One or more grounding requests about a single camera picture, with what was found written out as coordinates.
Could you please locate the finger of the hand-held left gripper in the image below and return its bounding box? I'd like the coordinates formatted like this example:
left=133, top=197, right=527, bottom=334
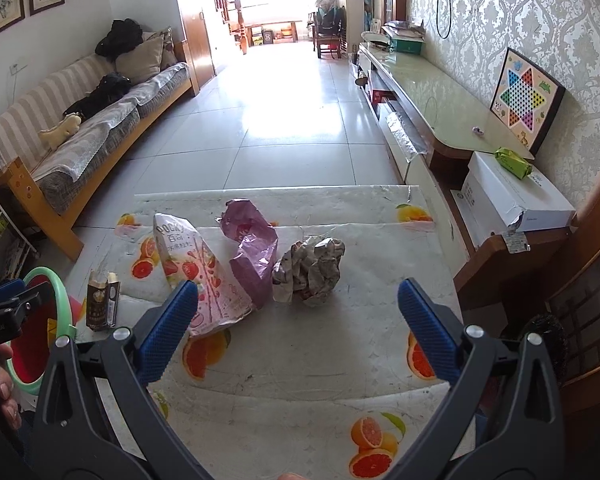
left=0, top=279, right=27, bottom=307
left=7, top=282, right=56, bottom=321

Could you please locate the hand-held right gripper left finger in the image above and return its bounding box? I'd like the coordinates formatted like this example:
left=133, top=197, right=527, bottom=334
left=30, top=280, right=216, bottom=480

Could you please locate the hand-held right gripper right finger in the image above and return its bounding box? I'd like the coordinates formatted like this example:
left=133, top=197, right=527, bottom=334
left=387, top=277, right=566, bottom=480

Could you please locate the green-rimmed red bin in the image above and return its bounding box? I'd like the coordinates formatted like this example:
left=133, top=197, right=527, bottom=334
left=7, top=266, right=77, bottom=401

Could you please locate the printed paper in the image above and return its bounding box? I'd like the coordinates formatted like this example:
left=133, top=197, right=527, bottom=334
left=271, top=237, right=342, bottom=307

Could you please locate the person's left hand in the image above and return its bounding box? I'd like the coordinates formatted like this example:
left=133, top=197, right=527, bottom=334
left=0, top=342, right=23, bottom=431

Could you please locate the white book rack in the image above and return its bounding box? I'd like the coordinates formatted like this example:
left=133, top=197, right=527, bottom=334
left=0, top=160, right=38, bottom=281

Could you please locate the pink snack box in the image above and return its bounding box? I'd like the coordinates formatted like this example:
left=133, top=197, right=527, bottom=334
left=152, top=213, right=253, bottom=337

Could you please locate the brown snack packet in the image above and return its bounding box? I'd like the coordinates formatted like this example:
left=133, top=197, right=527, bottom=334
left=86, top=270, right=121, bottom=332

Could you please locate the fruit print tablecloth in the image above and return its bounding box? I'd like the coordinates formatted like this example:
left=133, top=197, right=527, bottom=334
left=65, top=185, right=481, bottom=480

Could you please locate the pink plastic bag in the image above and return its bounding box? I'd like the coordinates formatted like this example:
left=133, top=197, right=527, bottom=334
left=220, top=199, right=279, bottom=310

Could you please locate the white cardboard box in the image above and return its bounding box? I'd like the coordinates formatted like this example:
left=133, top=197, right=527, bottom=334
left=459, top=151, right=577, bottom=251

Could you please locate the wooden lattice panel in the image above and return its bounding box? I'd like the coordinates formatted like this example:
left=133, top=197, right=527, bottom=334
left=545, top=210, right=600, bottom=411

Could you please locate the cream plush toy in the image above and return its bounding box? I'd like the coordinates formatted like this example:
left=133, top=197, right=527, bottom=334
left=38, top=113, right=82, bottom=151

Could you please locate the striped sofa cover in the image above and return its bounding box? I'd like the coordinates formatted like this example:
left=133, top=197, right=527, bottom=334
left=0, top=52, right=121, bottom=161

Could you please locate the green packet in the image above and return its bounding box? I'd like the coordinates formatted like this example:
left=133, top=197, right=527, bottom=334
left=494, top=146, right=535, bottom=180

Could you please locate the silver foil sheet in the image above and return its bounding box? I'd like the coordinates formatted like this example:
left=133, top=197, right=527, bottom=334
left=385, top=112, right=431, bottom=158

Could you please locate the black garment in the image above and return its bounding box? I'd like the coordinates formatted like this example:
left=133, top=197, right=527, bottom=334
left=62, top=73, right=133, bottom=118

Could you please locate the long wooden cabinet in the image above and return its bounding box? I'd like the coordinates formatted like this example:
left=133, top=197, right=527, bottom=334
left=352, top=42, right=581, bottom=311

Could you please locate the star pattern game board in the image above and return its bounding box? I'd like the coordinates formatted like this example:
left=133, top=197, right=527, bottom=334
left=489, top=46, right=566, bottom=156

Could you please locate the beige pillow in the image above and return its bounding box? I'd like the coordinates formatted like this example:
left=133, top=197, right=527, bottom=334
left=115, top=35, right=165, bottom=85

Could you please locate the black clothes pile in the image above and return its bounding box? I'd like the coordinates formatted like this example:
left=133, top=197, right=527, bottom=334
left=95, top=18, right=144, bottom=58

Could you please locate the patterned brown pillow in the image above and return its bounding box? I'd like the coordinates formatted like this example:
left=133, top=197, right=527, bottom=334
left=142, top=27, right=178, bottom=71

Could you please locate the green box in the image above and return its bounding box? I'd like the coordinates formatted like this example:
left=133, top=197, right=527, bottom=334
left=390, top=35, right=426, bottom=55

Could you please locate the white appliance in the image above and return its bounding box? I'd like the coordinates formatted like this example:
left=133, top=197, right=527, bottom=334
left=361, top=30, right=393, bottom=51

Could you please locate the wooden staircase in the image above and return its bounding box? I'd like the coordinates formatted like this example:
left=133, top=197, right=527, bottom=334
left=172, top=0, right=248, bottom=96

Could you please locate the stack of papers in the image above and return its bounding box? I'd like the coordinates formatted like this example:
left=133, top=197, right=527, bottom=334
left=382, top=19, right=426, bottom=40

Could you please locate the wooden chair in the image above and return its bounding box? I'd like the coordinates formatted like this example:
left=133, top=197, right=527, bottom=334
left=312, top=7, right=348, bottom=59

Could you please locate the low wooden bench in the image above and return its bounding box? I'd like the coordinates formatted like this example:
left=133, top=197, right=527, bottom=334
left=247, top=21, right=303, bottom=47

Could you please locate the dark bag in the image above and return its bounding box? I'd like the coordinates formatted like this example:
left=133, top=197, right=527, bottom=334
left=315, top=0, right=346, bottom=36

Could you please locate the wooden frame sofa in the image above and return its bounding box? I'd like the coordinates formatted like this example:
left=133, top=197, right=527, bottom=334
left=0, top=27, right=201, bottom=262

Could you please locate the black cable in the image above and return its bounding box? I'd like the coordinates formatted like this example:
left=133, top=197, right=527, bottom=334
left=436, top=0, right=454, bottom=40

